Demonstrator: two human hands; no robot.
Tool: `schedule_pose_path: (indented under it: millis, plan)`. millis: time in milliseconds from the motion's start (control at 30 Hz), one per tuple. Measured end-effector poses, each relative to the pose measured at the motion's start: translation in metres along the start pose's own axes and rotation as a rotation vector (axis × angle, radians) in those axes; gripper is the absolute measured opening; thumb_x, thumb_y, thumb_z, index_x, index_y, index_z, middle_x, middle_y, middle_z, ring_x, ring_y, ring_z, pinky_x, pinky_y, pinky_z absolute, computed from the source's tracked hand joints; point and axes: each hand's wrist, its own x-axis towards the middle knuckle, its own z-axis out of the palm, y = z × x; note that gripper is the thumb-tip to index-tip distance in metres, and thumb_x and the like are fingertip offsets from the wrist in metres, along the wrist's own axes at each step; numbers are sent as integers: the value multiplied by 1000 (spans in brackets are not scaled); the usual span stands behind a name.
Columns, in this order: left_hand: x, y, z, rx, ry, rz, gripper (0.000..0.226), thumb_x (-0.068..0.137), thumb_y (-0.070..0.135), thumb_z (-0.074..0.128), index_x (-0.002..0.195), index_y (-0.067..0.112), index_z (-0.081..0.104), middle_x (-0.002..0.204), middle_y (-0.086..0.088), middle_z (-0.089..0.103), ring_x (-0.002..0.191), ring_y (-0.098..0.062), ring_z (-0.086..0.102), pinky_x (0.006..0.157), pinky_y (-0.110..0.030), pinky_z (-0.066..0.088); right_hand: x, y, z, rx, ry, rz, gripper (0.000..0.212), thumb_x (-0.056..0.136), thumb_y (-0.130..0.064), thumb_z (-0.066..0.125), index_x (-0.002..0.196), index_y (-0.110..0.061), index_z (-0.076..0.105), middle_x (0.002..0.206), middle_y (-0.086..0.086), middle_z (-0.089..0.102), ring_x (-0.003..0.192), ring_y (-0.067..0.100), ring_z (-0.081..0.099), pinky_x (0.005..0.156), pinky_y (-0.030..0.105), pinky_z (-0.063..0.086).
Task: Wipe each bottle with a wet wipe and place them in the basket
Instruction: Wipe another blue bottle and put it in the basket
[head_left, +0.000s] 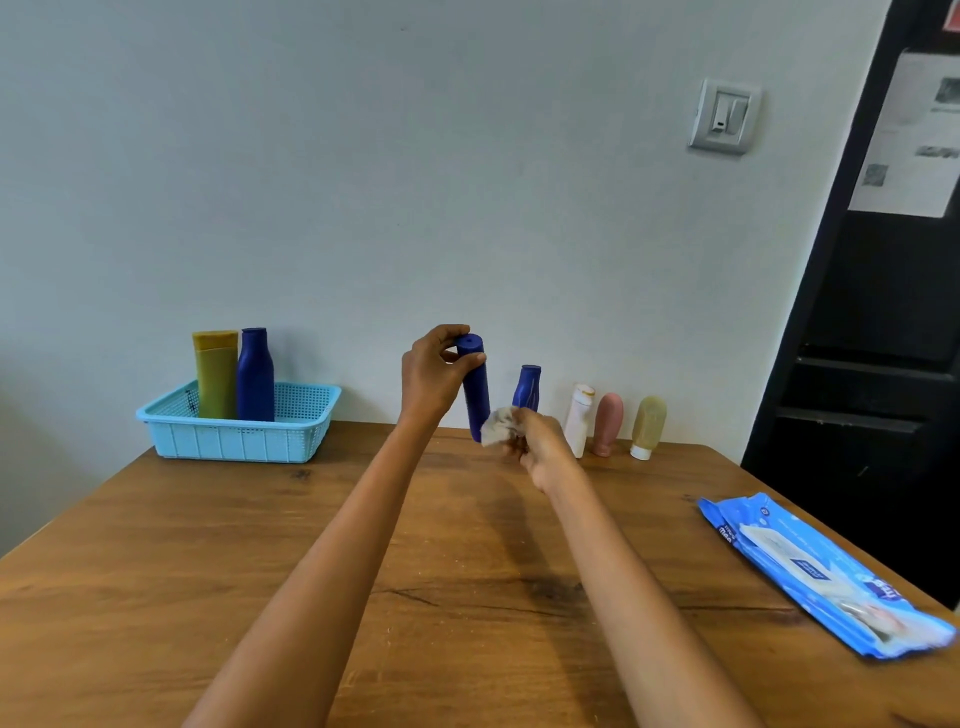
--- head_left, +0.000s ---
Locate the person's right hand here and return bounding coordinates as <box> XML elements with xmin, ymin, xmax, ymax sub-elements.
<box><xmin>502</xmin><ymin>408</ymin><xmax>580</xmax><ymax>495</ymax></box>

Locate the person's left hand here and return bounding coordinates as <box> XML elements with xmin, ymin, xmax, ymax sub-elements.
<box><xmin>400</xmin><ymin>324</ymin><xmax>488</xmax><ymax>427</ymax></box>

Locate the white wet wipe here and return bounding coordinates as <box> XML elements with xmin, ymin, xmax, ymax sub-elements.
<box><xmin>480</xmin><ymin>408</ymin><xmax>524</xmax><ymax>449</ymax></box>

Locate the tall blue cylindrical bottle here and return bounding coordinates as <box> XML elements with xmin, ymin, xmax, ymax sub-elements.
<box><xmin>456</xmin><ymin>334</ymin><xmax>492</xmax><ymax>444</ymax></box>

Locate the person's right forearm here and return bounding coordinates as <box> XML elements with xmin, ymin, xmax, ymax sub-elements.
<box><xmin>547</xmin><ymin>466</ymin><xmax>762</xmax><ymax>728</ymax></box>

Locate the person's left forearm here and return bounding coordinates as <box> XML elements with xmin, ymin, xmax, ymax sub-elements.
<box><xmin>183</xmin><ymin>414</ymin><xmax>440</xmax><ymax>728</ymax></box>

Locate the small blue curved bottle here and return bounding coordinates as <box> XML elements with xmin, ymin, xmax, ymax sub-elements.
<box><xmin>512</xmin><ymin>364</ymin><xmax>543</xmax><ymax>413</ymax></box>

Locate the white bottle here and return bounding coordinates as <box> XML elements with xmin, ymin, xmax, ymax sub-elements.
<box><xmin>563</xmin><ymin>384</ymin><xmax>596</xmax><ymax>459</ymax></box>

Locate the pink bottle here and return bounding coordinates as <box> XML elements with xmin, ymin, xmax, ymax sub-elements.
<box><xmin>591</xmin><ymin>393</ymin><xmax>624</xmax><ymax>458</ymax></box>

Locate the beige tube with white cap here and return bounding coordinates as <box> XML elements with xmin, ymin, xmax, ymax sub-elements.
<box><xmin>630</xmin><ymin>396</ymin><xmax>669</xmax><ymax>462</ymax></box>

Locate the blue bottle with round shoulders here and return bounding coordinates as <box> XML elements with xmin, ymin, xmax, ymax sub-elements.
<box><xmin>237</xmin><ymin>327</ymin><xmax>276</xmax><ymax>423</ymax></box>

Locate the light blue plastic basket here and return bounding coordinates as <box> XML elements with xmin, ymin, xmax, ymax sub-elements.
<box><xmin>136</xmin><ymin>379</ymin><xmax>342</xmax><ymax>464</ymax></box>

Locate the olive yellow bottle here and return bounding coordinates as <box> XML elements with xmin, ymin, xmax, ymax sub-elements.
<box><xmin>192</xmin><ymin>330</ymin><xmax>240</xmax><ymax>420</ymax></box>

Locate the blue wet wipes pack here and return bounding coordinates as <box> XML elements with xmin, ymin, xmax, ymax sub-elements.
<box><xmin>698</xmin><ymin>492</ymin><xmax>959</xmax><ymax>660</ymax></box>

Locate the black door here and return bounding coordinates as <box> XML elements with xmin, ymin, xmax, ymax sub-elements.
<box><xmin>741</xmin><ymin>0</ymin><xmax>960</xmax><ymax>610</ymax></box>

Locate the white printed paper notice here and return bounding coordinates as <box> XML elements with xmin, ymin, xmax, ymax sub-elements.
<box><xmin>848</xmin><ymin>50</ymin><xmax>960</xmax><ymax>219</ymax></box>

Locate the white wall light switch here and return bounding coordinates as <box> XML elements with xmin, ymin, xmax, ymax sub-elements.
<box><xmin>689</xmin><ymin>78</ymin><xmax>762</xmax><ymax>156</ymax></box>

